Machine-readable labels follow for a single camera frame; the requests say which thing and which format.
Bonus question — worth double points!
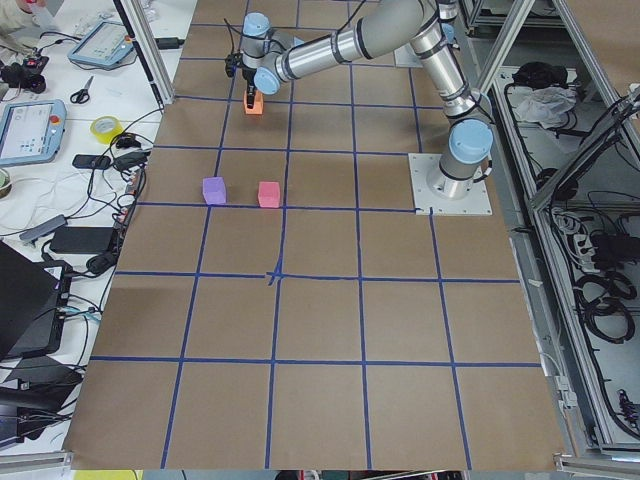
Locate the black power adapter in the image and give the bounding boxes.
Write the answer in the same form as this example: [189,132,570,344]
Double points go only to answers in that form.
[50,226,114,254]

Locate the yellow tape roll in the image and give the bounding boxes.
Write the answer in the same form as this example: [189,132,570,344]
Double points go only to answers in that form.
[90,115,124,145]

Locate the teach pendant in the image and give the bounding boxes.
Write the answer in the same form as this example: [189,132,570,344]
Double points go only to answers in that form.
[67,20,134,70]
[1,100,67,167]

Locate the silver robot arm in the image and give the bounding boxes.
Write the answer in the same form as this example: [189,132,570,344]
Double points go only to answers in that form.
[239,1,494,200]

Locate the purple foam cube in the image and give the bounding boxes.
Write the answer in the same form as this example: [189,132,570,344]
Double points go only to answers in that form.
[202,176,227,205]

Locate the aluminium frame post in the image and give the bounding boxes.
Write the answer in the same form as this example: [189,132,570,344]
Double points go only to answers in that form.
[113,0,175,109]

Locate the black laptop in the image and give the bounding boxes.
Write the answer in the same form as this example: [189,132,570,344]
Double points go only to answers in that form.
[1,244,71,361]

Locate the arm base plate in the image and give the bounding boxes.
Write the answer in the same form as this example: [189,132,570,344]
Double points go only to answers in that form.
[408,153,492,216]
[393,44,422,68]

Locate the black scissors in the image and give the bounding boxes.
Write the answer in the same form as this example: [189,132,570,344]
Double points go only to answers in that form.
[69,76,94,105]

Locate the orange foam cube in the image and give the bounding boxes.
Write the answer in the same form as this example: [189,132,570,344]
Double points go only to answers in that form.
[243,91,264,115]

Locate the teach pendant far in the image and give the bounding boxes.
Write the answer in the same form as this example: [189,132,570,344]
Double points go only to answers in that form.
[67,20,134,70]

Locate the pink foam cube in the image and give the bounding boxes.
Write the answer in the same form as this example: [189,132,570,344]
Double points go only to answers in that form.
[258,181,281,208]

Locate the teach pendant near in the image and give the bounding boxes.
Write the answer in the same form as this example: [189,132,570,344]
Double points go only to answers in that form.
[1,100,67,167]

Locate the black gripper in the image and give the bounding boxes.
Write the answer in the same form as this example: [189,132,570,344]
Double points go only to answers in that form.
[242,70,256,107]

